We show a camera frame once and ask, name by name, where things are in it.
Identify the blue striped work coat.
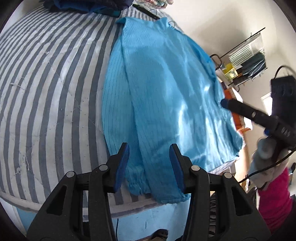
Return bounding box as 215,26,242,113
102,17,243,204

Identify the pink sleeve forearm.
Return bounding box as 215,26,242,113
258,168,293,233

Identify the black clothes rack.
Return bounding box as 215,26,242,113
210,28,267,89

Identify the right hand grey glove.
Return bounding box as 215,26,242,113
248,137,289,191

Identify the orange white floor cushion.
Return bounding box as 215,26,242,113
223,87,253,134

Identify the dark green hanging garment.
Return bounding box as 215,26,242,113
241,52,266,78

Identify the yellow box on rack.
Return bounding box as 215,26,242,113
223,63,238,81

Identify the striped cloth on rack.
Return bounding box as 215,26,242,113
228,33,265,67

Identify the striped blue white quilt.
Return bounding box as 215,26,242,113
1,6,163,217

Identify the dark navy folded garment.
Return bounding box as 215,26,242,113
39,0,133,18

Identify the floral folded quilt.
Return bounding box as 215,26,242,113
137,0,174,9

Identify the black ring light stand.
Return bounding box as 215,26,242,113
132,4,160,20

